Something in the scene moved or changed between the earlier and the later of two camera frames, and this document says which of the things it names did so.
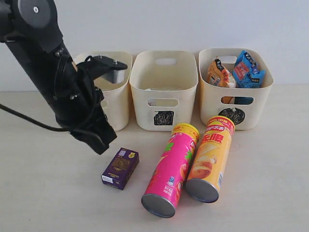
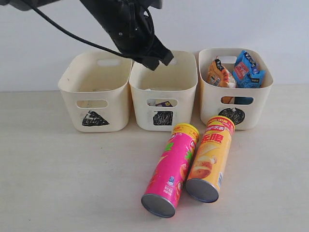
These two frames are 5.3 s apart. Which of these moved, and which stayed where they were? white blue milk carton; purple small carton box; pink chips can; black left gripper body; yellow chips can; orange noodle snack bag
Moved: purple small carton box; black left gripper body
Stayed: yellow chips can; pink chips can; orange noodle snack bag; white blue milk carton
